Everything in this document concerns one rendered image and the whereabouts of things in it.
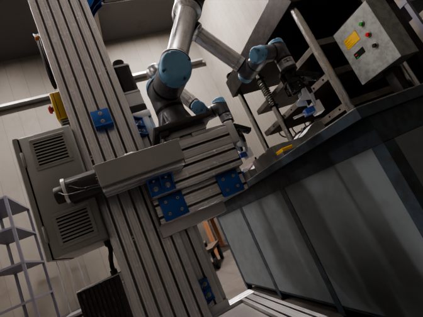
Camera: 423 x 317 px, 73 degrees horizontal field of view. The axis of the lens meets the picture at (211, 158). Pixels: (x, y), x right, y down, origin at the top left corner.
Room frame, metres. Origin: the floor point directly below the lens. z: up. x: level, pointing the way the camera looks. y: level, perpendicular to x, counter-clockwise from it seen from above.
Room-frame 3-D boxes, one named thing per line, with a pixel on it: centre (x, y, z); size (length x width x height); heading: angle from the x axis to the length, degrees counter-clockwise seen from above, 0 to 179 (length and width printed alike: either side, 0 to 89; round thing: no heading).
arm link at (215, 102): (1.60, -0.17, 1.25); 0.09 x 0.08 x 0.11; 79
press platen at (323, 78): (2.55, -1.16, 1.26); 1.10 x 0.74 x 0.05; 20
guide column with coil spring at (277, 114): (2.57, -0.73, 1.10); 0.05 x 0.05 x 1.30
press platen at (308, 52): (2.55, -1.17, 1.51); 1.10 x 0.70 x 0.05; 20
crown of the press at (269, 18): (2.53, -1.11, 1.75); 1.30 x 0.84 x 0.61; 20
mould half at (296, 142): (1.66, -0.49, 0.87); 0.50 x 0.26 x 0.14; 110
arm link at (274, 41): (1.23, -0.49, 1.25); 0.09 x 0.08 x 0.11; 119
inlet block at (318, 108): (1.23, -0.47, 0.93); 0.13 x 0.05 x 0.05; 91
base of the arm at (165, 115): (1.07, 0.07, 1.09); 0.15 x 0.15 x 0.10
